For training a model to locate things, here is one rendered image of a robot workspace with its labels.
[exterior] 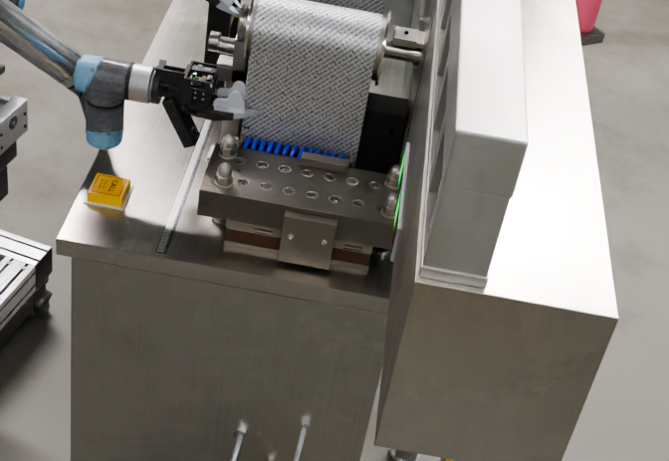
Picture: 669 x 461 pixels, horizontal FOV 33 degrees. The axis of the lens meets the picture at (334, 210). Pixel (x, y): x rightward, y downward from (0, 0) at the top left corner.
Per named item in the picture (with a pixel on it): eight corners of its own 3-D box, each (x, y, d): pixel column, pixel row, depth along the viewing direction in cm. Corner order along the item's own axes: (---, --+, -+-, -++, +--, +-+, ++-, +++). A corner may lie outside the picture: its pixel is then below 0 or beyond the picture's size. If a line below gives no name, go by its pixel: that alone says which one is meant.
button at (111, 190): (96, 181, 232) (97, 171, 230) (130, 187, 232) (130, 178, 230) (87, 202, 226) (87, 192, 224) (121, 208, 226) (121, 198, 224)
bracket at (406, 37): (393, 32, 221) (395, 23, 220) (423, 38, 221) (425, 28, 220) (392, 45, 217) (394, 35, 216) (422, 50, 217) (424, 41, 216)
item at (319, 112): (241, 139, 230) (250, 60, 219) (355, 160, 230) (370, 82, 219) (240, 140, 229) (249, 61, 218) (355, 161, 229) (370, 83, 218)
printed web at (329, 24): (264, 91, 267) (290, -116, 237) (363, 109, 267) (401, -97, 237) (235, 186, 236) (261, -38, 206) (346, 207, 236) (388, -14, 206)
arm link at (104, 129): (116, 120, 240) (117, 76, 233) (126, 151, 232) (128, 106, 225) (79, 122, 237) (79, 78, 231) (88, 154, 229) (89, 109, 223)
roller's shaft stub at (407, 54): (383, 52, 223) (387, 33, 221) (418, 59, 223) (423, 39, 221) (381, 64, 220) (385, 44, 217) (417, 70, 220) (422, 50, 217)
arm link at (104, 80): (83, 81, 230) (83, 44, 225) (136, 91, 230) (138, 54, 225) (72, 102, 224) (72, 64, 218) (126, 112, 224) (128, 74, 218)
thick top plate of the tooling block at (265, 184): (213, 167, 229) (215, 142, 226) (408, 202, 229) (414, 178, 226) (196, 214, 217) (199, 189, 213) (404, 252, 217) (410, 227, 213)
